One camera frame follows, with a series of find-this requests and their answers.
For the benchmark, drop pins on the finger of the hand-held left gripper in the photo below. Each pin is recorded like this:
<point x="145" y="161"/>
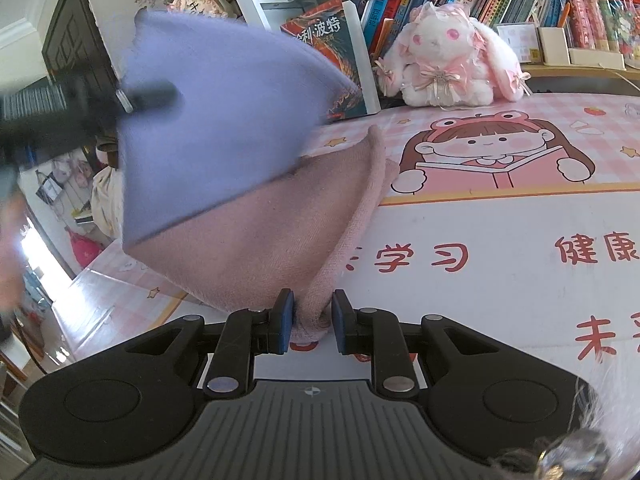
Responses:
<point x="150" y="96"/>

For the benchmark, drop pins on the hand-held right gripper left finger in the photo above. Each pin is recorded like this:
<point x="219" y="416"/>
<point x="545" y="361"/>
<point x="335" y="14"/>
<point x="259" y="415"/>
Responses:
<point x="286" y="320"/>

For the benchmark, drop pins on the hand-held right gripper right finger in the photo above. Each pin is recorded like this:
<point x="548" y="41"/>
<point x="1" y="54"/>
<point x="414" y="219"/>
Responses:
<point x="340" y="322"/>

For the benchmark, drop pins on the purple and pink knit sweater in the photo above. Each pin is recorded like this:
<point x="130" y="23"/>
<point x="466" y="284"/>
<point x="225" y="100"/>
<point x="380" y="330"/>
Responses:
<point x="225" y="135"/>

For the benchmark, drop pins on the dark wooden door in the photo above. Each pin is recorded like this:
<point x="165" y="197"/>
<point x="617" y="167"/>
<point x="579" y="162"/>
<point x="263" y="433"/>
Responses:
<point x="75" y="45"/>

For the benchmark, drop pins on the cream cloth bag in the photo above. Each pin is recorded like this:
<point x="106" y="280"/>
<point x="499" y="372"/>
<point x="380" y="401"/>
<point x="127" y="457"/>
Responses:
<point x="107" y="200"/>

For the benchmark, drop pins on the red bag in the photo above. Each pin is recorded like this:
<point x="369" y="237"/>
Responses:
<point x="84" y="249"/>

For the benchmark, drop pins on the cartoon printed pink desk mat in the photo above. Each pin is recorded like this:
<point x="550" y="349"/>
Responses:
<point x="500" y="220"/>

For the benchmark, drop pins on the dragon cover novel book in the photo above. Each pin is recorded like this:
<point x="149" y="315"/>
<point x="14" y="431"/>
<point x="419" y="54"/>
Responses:
<point x="345" y="50"/>

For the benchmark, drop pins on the white plush bunny pink dress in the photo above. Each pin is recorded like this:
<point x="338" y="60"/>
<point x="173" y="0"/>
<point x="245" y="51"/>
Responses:
<point x="450" y="60"/>

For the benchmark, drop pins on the white barcode box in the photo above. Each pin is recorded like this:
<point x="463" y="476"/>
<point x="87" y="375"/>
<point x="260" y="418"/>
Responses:
<point x="517" y="42"/>

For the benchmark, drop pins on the beige pen box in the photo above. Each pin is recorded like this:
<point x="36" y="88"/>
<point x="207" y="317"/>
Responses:
<point x="552" y="45"/>

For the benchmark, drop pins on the row of colourful thin books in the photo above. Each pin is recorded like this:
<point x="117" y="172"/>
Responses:
<point x="500" y="2"/>

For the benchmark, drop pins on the red boxed book set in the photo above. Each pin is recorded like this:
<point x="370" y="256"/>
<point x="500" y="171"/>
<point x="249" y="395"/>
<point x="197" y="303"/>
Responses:
<point x="600" y="15"/>

